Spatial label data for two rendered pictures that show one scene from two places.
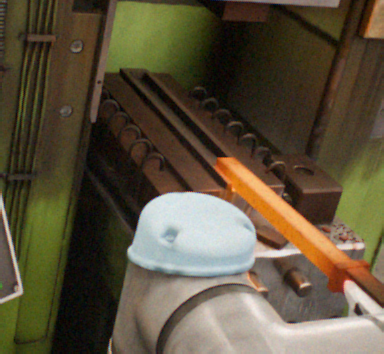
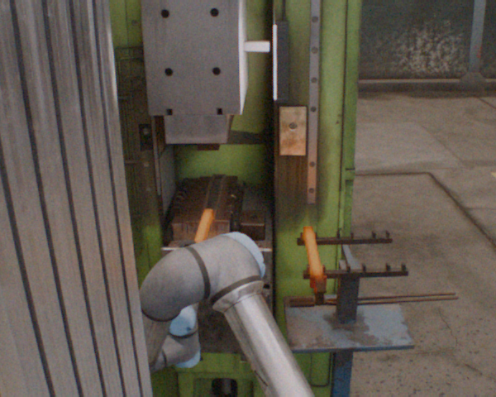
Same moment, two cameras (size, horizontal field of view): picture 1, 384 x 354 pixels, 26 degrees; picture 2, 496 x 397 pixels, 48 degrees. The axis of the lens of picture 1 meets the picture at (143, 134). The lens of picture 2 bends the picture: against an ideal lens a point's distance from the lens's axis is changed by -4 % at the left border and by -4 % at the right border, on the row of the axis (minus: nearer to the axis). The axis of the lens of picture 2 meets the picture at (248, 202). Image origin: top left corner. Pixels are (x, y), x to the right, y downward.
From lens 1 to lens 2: 1.31 m
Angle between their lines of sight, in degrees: 29
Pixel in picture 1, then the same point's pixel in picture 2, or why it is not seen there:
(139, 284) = not seen: hidden behind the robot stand
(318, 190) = (249, 224)
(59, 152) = (150, 207)
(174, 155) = (193, 208)
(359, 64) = (286, 167)
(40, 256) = (154, 251)
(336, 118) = (282, 193)
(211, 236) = not seen: hidden behind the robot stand
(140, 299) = not seen: hidden behind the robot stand
